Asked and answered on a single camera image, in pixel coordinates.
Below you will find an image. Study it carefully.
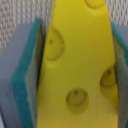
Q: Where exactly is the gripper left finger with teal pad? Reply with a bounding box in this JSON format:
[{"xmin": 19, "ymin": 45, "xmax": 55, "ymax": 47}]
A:
[{"xmin": 0, "ymin": 18, "xmax": 43, "ymax": 128}]

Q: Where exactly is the woven grey placemat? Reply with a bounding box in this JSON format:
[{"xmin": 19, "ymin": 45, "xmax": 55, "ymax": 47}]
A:
[{"xmin": 0, "ymin": 0, "xmax": 128, "ymax": 51}]

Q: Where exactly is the yellow toy cheese wedge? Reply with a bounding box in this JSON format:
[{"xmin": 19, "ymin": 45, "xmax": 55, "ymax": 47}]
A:
[{"xmin": 37, "ymin": 0, "xmax": 119, "ymax": 128}]

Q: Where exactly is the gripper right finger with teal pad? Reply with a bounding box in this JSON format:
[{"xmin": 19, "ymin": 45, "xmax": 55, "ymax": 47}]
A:
[{"xmin": 111, "ymin": 22, "xmax": 128, "ymax": 128}]

